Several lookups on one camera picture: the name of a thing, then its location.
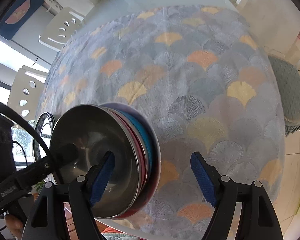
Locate magenta steel bowl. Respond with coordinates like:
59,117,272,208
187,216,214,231
50,105,147,219

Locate pink ceramic bowl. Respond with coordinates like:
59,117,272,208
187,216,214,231
101,102,161,219

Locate blue floral plate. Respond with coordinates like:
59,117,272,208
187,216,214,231
33,112,56,161

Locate blue steel bowl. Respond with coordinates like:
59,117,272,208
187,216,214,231
114,110,153,178

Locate left hand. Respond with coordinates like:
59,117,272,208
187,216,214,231
5,214,24,240

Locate white chair near left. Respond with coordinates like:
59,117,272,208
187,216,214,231
7,66,47,121

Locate fan-pattern tablecloth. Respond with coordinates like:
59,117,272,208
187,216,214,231
37,5,285,239

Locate green fringed cushion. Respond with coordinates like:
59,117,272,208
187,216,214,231
268,55,300,135

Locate white chair at head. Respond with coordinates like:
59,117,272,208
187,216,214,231
39,7,84,51

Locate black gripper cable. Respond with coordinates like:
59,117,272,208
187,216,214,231
0,98,53,163

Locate blue wall hanging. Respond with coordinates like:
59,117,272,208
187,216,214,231
0,0,44,40

